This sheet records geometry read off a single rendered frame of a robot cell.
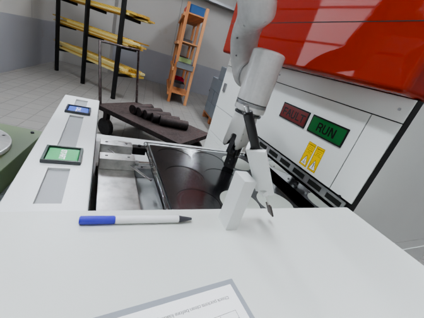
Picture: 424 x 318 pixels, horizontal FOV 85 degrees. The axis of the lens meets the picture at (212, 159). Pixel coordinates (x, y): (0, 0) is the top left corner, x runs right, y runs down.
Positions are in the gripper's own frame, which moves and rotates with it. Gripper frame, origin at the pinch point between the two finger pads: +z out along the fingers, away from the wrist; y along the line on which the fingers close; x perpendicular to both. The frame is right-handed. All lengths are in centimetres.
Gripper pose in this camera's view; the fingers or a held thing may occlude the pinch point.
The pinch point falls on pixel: (230, 161)
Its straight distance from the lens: 70.2
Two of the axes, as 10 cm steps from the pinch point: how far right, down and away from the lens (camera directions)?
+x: 8.3, 4.2, -3.6
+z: -2.8, 8.8, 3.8
